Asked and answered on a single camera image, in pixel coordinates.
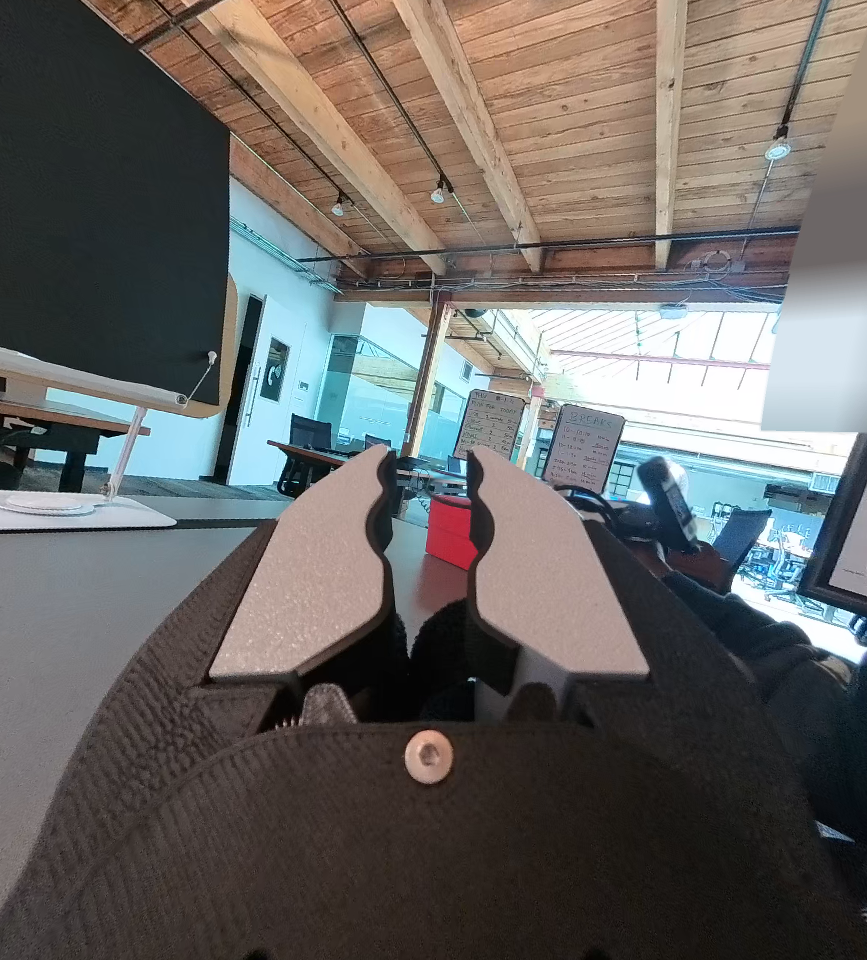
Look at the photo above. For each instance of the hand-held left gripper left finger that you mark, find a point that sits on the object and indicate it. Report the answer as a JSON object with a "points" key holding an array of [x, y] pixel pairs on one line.
{"points": [[313, 577]]}

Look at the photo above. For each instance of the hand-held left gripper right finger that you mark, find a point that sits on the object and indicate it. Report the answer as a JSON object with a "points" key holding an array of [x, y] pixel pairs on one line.
{"points": [[553, 592]]}

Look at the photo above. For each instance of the red plastic bin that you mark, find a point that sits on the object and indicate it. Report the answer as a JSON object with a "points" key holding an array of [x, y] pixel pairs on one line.
{"points": [[448, 532]]}

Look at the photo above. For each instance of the person's right forearm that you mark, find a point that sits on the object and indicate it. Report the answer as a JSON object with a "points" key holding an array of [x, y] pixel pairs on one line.
{"points": [[763, 645]]}

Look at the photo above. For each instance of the black office chair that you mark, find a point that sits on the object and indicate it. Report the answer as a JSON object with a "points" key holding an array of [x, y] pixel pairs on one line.
{"points": [[748, 532], [310, 431]]}

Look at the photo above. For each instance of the whiteboard on stand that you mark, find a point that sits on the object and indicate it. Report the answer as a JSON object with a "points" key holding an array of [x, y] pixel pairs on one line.
{"points": [[582, 450], [487, 424]]}

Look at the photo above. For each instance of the long office desk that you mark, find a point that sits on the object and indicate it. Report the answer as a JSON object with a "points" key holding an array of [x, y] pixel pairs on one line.
{"points": [[328, 452]]}

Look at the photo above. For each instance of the white ceiling device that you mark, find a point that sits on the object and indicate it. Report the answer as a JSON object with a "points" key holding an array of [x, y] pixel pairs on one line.
{"points": [[677, 311]]}

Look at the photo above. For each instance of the framed marker sign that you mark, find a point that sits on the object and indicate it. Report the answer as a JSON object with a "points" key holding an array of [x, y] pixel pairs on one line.
{"points": [[861, 540]]}

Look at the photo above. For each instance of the dark door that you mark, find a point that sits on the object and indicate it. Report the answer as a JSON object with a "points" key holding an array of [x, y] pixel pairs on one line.
{"points": [[252, 360]]}

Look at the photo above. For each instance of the wooden desk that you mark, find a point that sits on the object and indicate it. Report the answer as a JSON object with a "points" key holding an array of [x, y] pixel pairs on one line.
{"points": [[66, 420]]}

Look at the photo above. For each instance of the ceiling track light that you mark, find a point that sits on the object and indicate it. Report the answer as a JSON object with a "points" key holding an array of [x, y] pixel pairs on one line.
{"points": [[439, 193], [340, 206], [777, 146]]}

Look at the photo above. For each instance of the black board wooden edge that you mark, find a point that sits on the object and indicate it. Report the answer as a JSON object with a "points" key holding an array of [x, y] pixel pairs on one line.
{"points": [[88, 187]]}

